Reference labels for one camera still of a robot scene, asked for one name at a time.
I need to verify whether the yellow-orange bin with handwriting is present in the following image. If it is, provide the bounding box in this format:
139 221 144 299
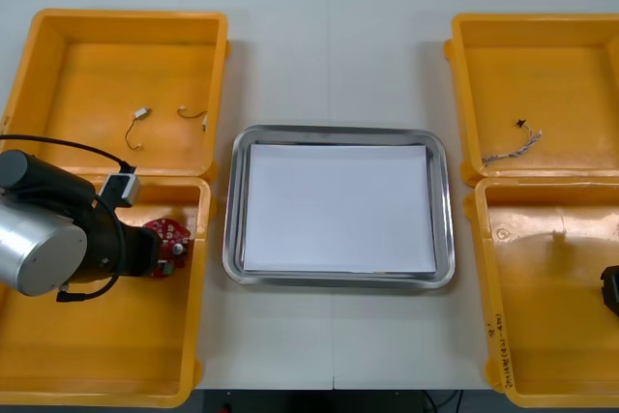
463 175 619 409

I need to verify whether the steel tray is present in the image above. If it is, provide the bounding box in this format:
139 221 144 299
221 124 457 291

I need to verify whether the white paper sheet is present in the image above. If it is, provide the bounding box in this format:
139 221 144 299
243 141 435 275

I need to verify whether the blue-white twisted wire harness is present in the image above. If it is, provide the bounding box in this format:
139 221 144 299
481 117 544 166

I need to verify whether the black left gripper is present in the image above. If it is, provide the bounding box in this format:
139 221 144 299
115 220 164 280

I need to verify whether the yellow-orange plastic bin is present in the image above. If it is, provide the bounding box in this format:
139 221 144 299
0 7 232 181
0 174 218 409
443 12 619 187

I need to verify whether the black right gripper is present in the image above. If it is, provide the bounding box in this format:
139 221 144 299
600 264 619 318

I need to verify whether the round red circuit board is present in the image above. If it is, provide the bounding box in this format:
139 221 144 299
141 217 193 280

